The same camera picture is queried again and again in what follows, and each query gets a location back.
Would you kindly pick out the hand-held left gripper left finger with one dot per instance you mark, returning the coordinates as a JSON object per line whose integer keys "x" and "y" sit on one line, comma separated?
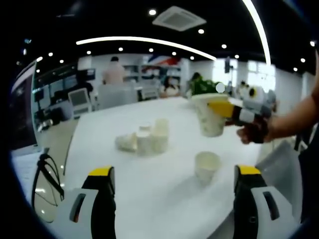
{"x": 102, "y": 204}

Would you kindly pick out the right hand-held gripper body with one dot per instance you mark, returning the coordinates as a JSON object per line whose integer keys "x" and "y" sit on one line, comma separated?
{"x": 256, "y": 99}

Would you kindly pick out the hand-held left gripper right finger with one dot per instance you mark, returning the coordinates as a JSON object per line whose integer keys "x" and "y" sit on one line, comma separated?
{"x": 245, "y": 206}

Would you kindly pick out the person's right hand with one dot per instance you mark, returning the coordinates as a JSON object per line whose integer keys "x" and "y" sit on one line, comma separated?
{"x": 256, "y": 132}

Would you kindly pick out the green potted plant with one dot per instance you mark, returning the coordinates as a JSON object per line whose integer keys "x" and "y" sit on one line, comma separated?
{"x": 202, "y": 85}

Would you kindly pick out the grey plastic chair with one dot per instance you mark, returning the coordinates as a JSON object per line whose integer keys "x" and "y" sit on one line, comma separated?
{"x": 279, "y": 174}

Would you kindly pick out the white table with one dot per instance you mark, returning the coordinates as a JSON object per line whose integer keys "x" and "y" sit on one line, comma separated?
{"x": 162, "y": 186}

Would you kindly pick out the curved ceiling light strip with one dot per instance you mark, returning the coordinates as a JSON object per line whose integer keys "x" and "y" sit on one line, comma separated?
{"x": 263, "y": 32}
{"x": 124, "y": 38}

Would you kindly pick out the white office chair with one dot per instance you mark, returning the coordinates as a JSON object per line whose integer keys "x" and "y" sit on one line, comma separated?
{"x": 149, "y": 94}
{"x": 79, "y": 99}

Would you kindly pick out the white storage shelves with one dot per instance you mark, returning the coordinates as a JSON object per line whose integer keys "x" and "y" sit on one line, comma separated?
{"x": 134, "y": 73}

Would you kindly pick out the ceiling air conditioner unit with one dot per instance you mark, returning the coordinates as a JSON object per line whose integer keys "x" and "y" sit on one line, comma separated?
{"x": 179, "y": 18}

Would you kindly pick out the large dark display panel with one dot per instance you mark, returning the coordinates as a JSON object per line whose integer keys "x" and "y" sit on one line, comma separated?
{"x": 22, "y": 112}

